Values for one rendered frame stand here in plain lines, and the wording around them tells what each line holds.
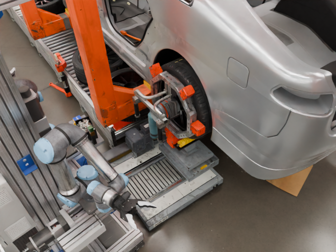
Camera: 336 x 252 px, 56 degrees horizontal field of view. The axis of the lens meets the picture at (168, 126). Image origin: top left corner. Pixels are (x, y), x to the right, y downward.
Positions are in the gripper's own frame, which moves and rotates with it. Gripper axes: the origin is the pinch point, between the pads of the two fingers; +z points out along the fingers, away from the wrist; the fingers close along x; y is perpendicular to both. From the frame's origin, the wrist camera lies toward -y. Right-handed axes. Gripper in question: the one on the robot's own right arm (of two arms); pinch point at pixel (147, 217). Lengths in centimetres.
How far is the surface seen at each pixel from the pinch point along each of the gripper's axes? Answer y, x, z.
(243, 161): 29, -90, 15
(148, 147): 99, -126, -90
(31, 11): 14, -162, -289
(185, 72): -9, -112, -47
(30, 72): 104, -158, -315
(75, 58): 53, -158, -219
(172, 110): 10, -89, -43
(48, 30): 42, -178, -284
